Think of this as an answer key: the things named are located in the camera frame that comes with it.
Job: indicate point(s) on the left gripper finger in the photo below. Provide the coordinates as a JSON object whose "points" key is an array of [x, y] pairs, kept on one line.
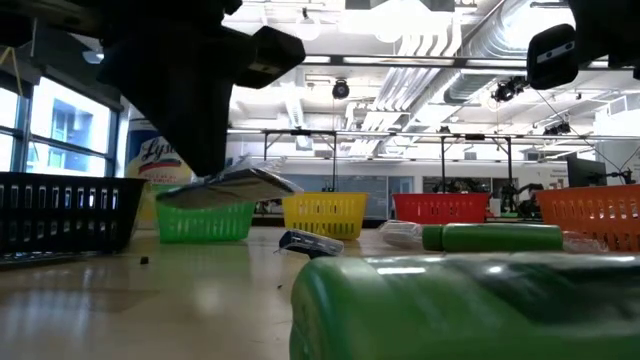
{"points": [[210, 130], [172, 130]]}

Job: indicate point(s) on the black comb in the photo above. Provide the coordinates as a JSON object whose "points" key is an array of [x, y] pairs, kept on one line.
{"points": [[230, 190], [45, 260]]}

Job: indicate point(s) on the green travel bottle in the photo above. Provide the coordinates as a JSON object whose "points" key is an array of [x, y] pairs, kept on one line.
{"points": [[400, 310], [495, 237]]}

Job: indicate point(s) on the yellow Lysol wipes canister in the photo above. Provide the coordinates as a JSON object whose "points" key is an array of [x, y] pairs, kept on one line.
{"points": [[150, 165]]}

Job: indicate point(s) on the green plastic basket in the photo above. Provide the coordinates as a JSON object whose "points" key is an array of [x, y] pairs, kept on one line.
{"points": [[205, 225]]}

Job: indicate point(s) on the black monitor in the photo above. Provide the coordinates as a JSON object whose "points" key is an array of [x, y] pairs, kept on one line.
{"points": [[585, 172]]}

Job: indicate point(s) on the black plastic basket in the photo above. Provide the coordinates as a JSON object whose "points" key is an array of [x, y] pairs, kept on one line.
{"points": [[65, 215]]}

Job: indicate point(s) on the white ceiling pipes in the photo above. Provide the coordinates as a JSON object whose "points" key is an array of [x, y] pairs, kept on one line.
{"points": [[415, 50]]}

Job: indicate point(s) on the yellow plastic basket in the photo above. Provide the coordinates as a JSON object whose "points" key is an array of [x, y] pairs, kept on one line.
{"points": [[325, 216]]}

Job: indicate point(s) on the orange plastic basket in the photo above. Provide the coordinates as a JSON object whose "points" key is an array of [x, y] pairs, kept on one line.
{"points": [[590, 215]]}

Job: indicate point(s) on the red plastic basket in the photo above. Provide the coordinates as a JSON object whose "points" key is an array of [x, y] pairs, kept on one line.
{"points": [[440, 209]]}

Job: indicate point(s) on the black ceiling camera cluster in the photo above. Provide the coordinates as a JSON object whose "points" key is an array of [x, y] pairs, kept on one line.
{"points": [[510, 87], [557, 129]]}

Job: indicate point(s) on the silver air duct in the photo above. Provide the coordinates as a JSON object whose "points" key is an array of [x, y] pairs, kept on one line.
{"points": [[500, 35]]}

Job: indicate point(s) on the black gantry frame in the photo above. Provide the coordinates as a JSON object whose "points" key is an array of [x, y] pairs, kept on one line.
{"points": [[475, 136], [300, 132]]}

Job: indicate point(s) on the long ceiling light rail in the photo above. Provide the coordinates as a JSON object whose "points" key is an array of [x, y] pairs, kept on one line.
{"points": [[450, 62]]}

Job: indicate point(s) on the round black ceiling camera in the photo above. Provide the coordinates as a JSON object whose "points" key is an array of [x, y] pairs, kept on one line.
{"points": [[341, 89]]}

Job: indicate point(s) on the black window frame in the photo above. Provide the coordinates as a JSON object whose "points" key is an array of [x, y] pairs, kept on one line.
{"points": [[23, 140]]}

